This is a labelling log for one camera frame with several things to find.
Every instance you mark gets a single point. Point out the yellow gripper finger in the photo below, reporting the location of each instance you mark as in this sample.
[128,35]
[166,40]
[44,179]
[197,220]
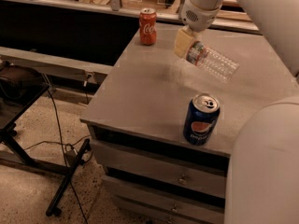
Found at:
[185,37]

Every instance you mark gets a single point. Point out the white rounded gripper body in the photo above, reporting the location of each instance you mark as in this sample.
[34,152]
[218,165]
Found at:
[198,17]

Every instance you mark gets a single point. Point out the clear plastic water bottle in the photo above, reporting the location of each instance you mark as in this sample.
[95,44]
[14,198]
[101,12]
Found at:
[211,61]

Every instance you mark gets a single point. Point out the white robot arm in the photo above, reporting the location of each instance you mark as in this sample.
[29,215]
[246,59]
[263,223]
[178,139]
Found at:
[262,183]

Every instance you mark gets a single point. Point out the red Coca-Cola can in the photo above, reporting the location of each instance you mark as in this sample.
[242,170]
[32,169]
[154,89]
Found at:
[147,21]

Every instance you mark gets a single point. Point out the blue Pepsi can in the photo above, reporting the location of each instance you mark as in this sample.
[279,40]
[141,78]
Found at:
[202,116]

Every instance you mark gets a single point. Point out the grey drawer cabinet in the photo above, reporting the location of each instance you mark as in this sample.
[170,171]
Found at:
[136,120]

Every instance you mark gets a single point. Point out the dark bag on table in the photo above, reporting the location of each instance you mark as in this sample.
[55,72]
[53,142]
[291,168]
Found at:
[17,81]

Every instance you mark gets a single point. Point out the black folding side table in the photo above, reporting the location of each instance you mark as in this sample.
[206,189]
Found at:
[23,128]

